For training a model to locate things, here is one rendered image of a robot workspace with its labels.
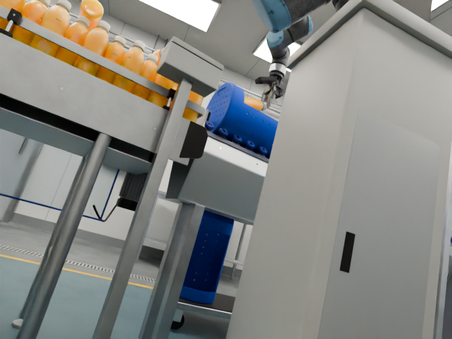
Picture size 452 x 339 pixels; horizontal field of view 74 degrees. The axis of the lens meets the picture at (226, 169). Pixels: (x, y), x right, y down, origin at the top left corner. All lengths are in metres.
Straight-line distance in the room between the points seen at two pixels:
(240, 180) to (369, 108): 0.77
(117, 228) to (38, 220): 1.01
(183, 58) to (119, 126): 0.31
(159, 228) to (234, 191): 3.48
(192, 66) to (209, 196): 0.54
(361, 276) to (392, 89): 0.39
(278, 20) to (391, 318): 0.78
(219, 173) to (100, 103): 0.54
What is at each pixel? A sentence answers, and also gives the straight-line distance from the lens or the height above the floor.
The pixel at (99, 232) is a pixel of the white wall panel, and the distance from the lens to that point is 4.72.
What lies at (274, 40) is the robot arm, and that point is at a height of 1.52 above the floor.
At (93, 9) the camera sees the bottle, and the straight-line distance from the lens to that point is 1.27.
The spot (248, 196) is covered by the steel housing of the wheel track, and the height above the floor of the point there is 0.73.
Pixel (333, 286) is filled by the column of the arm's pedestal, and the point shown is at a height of 0.49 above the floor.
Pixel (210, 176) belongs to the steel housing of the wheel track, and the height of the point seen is 0.75.
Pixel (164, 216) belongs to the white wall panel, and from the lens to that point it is 4.74.
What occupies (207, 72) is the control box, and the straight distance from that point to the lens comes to 1.09.
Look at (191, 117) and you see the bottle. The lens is 1.17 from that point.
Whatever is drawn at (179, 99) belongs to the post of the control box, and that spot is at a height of 0.92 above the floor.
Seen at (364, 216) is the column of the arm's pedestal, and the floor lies 0.62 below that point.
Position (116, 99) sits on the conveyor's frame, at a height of 0.86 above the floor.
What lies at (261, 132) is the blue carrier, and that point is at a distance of 1.41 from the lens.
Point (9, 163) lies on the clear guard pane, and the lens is 1.52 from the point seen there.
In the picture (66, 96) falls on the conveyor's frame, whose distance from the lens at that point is 1.06.
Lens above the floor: 0.51
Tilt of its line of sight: 13 degrees up
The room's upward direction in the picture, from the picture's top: 15 degrees clockwise
